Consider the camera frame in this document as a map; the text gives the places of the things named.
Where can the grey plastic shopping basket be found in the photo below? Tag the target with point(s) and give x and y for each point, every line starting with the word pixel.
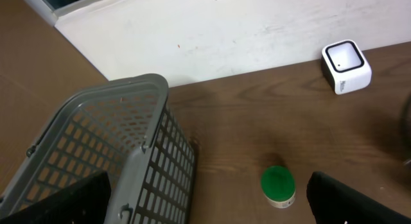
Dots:
pixel 126 129

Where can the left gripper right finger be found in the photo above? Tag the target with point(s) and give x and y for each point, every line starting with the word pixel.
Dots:
pixel 334 202

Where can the green lid jar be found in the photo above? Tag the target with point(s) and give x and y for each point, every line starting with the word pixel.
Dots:
pixel 278 186

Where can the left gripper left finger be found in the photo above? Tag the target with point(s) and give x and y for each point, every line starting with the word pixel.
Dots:
pixel 85 201

